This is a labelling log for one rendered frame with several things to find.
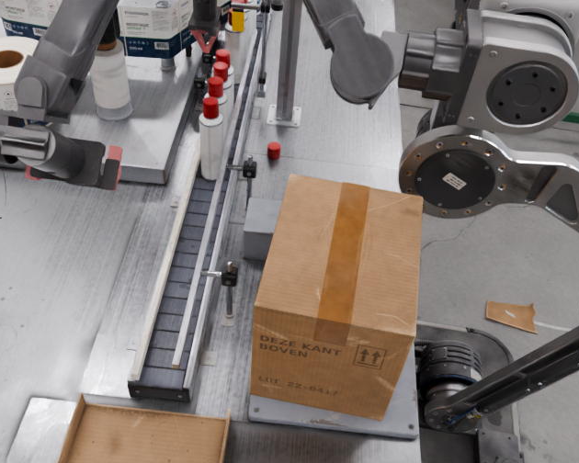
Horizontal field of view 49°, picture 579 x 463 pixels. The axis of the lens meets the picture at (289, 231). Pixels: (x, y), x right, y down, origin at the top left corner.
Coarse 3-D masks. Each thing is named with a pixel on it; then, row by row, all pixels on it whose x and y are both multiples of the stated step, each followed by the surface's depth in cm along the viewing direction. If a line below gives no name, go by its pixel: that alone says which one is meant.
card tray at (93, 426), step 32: (96, 416) 109; (128, 416) 110; (160, 416) 110; (192, 416) 111; (64, 448) 102; (96, 448) 106; (128, 448) 106; (160, 448) 106; (192, 448) 107; (224, 448) 105
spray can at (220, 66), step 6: (216, 66) 140; (222, 66) 141; (216, 72) 140; (222, 72) 140; (222, 78) 142; (228, 78) 144; (228, 84) 143; (228, 90) 144; (228, 96) 145; (228, 102) 146; (228, 108) 147; (228, 114) 149; (228, 120) 150; (228, 126) 151
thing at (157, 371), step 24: (240, 120) 161; (192, 192) 142; (192, 216) 137; (216, 216) 138; (192, 240) 132; (192, 264) 128; (168, 288) 123; (168, 312) 120; (168, 336) 116; (192, 336) 116; (144, 360) 112; (168, 360) 113; (144, 384) 109; (168, 384) 109
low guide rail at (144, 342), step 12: (192, 168) 142; (192, 180) 140; (180, 204) 134; (180, 216) 132; (180, 228) 132; (168, 252) 125; (168, 264) 123; (156, 288) 119; (156, 300) 117; (156, 312) 116; (144, 336) 112; (144, 348) 110; (132, 372) 107
